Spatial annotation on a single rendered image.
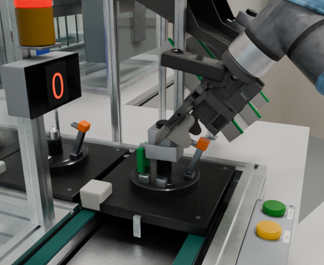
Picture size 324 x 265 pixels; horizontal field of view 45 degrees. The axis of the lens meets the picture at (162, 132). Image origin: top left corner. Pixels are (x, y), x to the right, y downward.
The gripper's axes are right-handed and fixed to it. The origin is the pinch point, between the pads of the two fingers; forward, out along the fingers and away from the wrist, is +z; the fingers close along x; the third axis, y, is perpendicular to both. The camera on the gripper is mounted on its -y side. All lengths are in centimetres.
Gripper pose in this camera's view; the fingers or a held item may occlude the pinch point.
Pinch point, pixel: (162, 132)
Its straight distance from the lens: 74.8
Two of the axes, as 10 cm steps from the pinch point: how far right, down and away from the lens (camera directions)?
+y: 7.2, 6.9, -0.3
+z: -5.9, 6.4, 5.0
